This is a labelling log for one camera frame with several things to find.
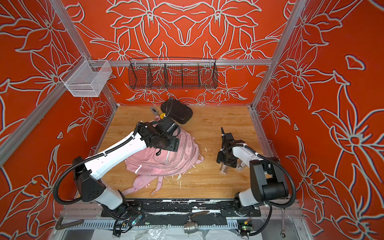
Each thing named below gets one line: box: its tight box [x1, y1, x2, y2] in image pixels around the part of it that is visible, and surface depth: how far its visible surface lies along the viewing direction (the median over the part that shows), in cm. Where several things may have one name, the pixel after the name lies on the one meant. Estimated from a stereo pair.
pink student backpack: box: [121, 128, 204, 195], surface depth 83 cm
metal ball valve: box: [184, 210, 210, 234], surface depth 67 cm
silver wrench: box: [280, 210, 286, 239], surface depth 70 cm
